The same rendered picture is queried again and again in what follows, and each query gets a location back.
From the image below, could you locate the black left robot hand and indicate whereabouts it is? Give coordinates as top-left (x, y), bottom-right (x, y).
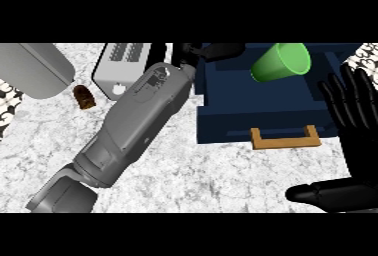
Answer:
top-left (173, 42), bottom-right (247, 66)

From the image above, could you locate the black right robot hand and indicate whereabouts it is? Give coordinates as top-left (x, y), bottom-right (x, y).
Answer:
top-left (285, 61), bottom-right (378, 214)

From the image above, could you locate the green plastic cup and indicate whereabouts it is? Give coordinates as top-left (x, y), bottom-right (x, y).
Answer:
top-left (250, 42), bottom-right (313, 84)

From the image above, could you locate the dark blue open drawer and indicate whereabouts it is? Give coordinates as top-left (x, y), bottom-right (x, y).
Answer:
top-left (194, 42), bottom-right (365, 116)

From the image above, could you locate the dark blue drawer front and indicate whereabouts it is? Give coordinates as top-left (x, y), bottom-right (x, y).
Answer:
top-left (195, 105), bottom-right (343, 145)

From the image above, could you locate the pale grey toaster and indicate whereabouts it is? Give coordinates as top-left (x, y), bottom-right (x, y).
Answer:
top-left (92, 42), bottom-right (169, 101)

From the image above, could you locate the small brown pastry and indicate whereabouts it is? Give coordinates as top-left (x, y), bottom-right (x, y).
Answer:
top-left (71, 84), bottom-right (98, 111)

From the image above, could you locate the large grey rounded appliance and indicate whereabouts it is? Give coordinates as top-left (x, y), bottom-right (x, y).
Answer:
top-left (0, 42), bottom-right (77, 100)

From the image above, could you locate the wooden drawer handle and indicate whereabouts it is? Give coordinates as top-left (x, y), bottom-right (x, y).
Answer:
top-left (248, 124), bottom-right (324, 151)

